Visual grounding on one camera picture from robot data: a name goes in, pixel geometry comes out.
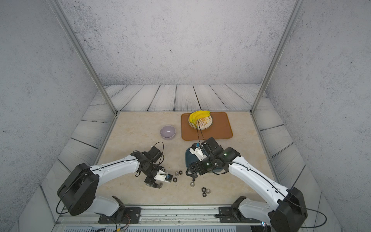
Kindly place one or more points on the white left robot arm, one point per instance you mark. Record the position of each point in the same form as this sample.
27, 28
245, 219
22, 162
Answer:
78, 192

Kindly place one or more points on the yellow banana bunch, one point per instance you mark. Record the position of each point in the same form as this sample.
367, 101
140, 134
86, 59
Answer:
193, 117

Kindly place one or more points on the patterned plate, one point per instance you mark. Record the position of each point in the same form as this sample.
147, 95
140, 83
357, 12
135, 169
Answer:
202, 123

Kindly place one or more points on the aluminium frame post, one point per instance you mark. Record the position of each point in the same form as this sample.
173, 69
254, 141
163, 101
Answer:
278, 53
62, 19

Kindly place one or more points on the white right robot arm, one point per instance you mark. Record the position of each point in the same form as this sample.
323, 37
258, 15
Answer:
284, 209

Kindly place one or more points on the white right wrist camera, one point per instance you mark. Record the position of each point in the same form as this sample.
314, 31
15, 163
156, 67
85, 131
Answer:
197, 150

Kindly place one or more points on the left aluminium frame post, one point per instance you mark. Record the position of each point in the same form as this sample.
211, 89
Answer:
62, 19

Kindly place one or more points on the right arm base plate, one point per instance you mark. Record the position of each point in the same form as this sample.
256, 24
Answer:
232, 215

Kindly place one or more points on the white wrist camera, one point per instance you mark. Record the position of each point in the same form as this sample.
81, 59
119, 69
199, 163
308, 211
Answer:
164, 177
197, 150

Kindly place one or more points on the aluminium front rail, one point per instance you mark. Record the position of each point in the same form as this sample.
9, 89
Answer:
194, 218

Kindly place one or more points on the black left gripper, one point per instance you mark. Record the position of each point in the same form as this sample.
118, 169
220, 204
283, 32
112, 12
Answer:
151, 182

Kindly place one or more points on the right aluminium frame post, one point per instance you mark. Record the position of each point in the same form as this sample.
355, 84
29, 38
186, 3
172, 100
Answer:
278, 53

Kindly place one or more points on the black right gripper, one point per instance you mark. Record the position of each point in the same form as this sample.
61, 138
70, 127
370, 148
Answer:
201, 170

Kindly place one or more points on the lilac ceramic bowl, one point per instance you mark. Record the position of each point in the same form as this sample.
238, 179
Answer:
168, 132

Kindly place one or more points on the brown rectangular mat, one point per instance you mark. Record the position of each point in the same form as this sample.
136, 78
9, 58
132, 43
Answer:
220, 128

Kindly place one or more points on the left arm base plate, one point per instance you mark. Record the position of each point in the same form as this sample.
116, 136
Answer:
129, 215

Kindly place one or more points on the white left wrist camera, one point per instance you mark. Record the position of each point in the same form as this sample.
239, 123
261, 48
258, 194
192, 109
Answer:
164, 177

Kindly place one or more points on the teal plastic storage box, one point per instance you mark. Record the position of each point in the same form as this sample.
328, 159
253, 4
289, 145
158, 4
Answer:
189, 158

